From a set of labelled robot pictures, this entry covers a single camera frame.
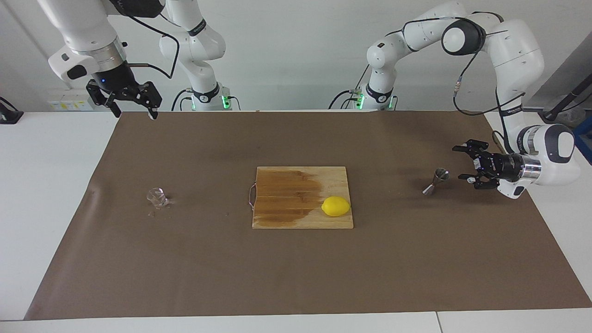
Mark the brown paper table mat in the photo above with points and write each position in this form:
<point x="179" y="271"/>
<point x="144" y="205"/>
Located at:
<point x="185" y="259"/>

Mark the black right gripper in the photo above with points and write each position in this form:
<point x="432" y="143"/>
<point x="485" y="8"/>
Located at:
<point x="115" y="78"/>

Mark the wooden cutting board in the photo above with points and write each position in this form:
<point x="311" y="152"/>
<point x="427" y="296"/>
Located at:
<point x="286" y="203"/>

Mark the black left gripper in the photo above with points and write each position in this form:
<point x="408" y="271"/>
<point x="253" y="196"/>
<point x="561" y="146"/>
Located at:
<point x="504" y="167"/>

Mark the steel double jigger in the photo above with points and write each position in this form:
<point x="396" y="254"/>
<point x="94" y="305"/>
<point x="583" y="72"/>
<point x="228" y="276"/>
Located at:
<point x="440" y="175"/>

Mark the black table clamp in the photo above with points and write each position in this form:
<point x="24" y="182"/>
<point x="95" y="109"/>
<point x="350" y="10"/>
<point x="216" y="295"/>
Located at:
<point x="9" y="115"/>

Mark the black stand pole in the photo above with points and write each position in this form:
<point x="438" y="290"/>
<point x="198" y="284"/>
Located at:
<point x="566" y="99"/>

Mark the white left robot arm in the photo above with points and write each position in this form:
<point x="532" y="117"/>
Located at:
<point x="513" y="51"/>

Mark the white wall socket strip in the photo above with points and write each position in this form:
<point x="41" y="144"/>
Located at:
<point x="69" y="105"/>

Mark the yellow lemon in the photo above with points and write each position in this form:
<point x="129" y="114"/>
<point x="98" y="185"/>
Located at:
<point x="336" y="206"/>

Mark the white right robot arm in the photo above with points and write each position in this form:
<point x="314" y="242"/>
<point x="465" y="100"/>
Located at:
<point x="83" y="27"/>

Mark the small clear glass cup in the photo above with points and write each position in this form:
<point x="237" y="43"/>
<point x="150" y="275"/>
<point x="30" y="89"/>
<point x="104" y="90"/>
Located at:
<point x="157" y="197"/>

